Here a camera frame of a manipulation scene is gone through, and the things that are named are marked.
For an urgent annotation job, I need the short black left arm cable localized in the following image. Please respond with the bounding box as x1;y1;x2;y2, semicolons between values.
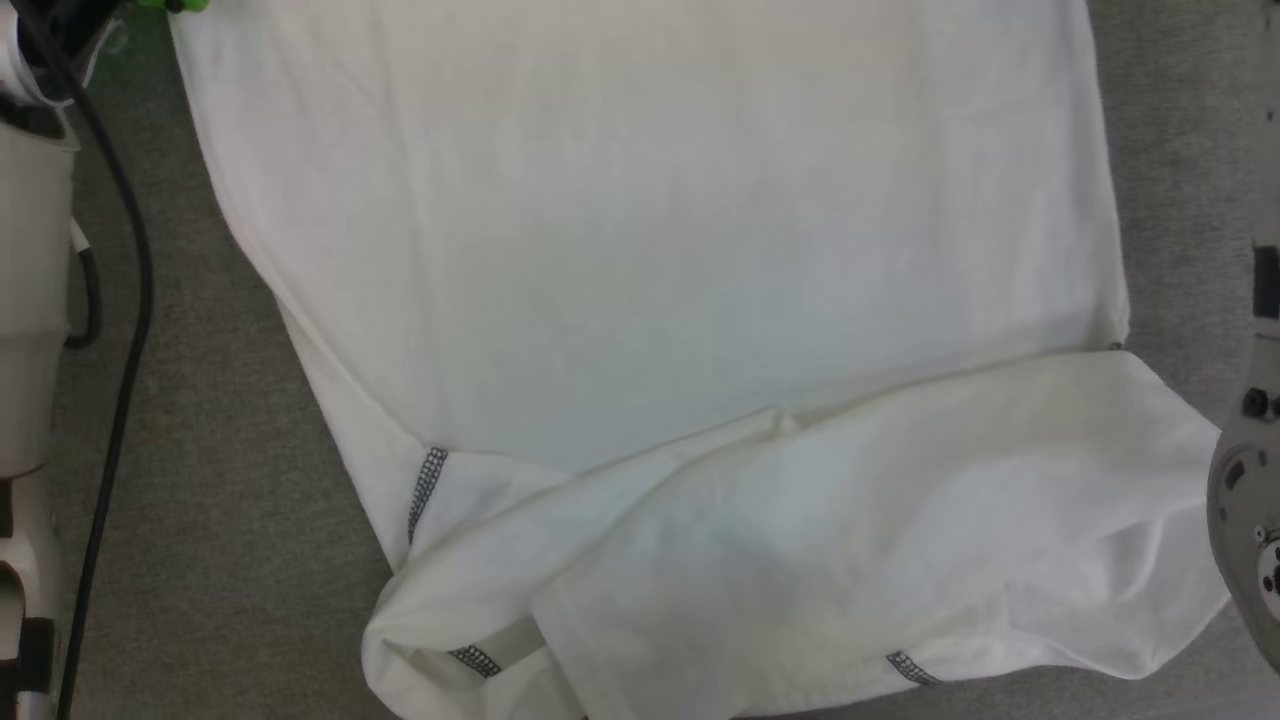
65;220;104;351

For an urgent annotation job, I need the white shirt with grey stitching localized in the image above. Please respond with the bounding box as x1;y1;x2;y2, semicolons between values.
165;0;1231;720

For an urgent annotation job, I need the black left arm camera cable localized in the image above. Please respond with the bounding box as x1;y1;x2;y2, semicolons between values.
10;0;156;720

